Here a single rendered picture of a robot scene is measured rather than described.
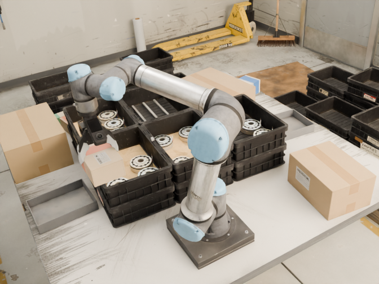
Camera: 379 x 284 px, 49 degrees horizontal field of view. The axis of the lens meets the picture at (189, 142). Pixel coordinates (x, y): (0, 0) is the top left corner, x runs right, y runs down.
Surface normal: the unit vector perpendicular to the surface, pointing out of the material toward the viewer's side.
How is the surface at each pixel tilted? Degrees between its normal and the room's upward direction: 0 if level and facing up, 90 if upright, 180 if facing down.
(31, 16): 90
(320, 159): 0
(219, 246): 4
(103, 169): 90
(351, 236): 0
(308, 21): 90
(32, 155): 90
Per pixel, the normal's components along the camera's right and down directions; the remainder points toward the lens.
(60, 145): 0.50, 0.45
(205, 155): -0.44, 0.46
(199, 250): -0.07, -0.80
